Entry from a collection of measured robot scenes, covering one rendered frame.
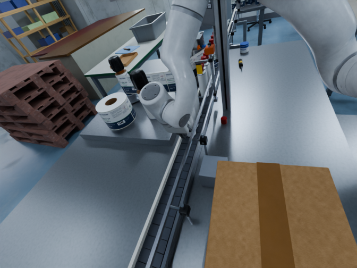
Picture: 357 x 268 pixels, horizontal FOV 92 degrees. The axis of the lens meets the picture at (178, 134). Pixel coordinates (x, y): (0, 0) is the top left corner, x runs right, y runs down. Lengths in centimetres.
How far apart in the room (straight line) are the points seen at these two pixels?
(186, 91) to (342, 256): 44
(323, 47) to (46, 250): 117
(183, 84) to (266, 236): 38
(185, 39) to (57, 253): 91
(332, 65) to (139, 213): 83
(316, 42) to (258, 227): 46
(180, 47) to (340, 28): 37
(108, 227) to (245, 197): 60
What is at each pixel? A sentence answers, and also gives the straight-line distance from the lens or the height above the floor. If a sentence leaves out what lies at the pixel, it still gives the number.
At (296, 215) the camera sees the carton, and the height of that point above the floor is 112.
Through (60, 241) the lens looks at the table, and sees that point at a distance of 98.
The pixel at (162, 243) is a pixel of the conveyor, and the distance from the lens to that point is 68.
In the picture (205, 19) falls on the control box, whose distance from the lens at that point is 90.
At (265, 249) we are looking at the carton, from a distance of 40.
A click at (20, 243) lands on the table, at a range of 113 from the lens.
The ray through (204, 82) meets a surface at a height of 99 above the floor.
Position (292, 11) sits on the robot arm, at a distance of 58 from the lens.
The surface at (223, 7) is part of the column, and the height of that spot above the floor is 135.
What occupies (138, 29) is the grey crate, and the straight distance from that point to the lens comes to 301.
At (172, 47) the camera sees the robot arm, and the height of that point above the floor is 136.
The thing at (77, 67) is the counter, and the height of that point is 67.
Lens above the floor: 151
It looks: 43 degrees down
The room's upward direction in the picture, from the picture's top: 20 degrees counter-clockwise
